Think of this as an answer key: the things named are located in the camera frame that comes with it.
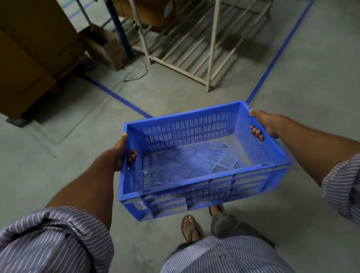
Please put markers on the large brown cardboard box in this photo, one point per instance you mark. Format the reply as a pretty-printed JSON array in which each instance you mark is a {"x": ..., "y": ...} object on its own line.
[{"x": 21, "y": 51}]

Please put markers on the person's right thumb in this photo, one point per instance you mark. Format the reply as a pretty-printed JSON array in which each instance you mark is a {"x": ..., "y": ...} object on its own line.
[{"x": 257, "y": 115}]

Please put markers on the white metal rack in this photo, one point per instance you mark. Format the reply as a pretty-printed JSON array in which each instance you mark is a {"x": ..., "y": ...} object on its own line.
[{"x": 202, "y": 30}]

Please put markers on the blue metal post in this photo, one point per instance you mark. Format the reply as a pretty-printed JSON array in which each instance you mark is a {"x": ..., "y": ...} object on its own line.
[{"x": 119, "y": 24}]

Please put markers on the person's left hand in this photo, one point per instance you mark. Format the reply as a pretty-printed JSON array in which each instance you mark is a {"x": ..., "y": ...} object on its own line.
[{"x": 113, "y": 157}]

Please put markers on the person's left forearm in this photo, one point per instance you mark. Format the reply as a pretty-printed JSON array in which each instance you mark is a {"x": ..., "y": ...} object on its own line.
[{"x": 84, "y": 189}]

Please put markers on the person's right forearm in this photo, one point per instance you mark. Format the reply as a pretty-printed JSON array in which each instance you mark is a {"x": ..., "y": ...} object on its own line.
[{"x": 317, "y": 149}]

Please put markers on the person's right hand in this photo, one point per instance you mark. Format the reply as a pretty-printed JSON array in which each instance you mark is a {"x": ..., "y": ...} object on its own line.
[{"x": 269, "y": 122}]

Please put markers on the striped shirt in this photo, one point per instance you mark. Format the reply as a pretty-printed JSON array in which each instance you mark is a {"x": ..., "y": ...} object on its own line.
[{"x": 83, "y": 251}]

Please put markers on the blue plastic crate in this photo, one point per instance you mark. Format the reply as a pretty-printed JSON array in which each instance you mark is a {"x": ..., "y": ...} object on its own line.
[{"x": 200, "y": 161}]

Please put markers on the brown sandal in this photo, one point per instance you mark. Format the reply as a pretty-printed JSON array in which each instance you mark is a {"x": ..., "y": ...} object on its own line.
[
  {"x": 215, "y": 209},
  {"x": 190, "y": 229}
]

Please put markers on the person's left thumb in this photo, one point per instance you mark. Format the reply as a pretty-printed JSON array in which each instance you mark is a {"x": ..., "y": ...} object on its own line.
[{"x": 123, "y": 142}]

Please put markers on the small open cardboard box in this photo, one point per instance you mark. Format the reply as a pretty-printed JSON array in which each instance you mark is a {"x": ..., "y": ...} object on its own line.
[{"x": 106, "y": 47}]

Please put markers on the grey trousers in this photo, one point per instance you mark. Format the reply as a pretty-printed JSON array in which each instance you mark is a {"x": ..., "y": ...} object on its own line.
[{"x": 234, "y": 228}]

